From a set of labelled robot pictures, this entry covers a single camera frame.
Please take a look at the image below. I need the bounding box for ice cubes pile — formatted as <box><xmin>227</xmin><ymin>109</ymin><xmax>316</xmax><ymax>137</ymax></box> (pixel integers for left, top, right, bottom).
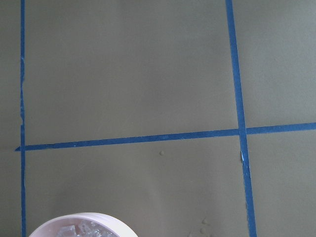
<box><xmin>56</xmin><ymin>220</ymin><xmax>117</xmax><ymax>237</ymax></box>

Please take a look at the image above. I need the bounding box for pink bowl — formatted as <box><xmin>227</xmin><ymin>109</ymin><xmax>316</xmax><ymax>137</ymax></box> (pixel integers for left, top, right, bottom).
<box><xmin>31</xmin><ymin>212</ymin><xmax>137</xmax><ymax>237</ymax></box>

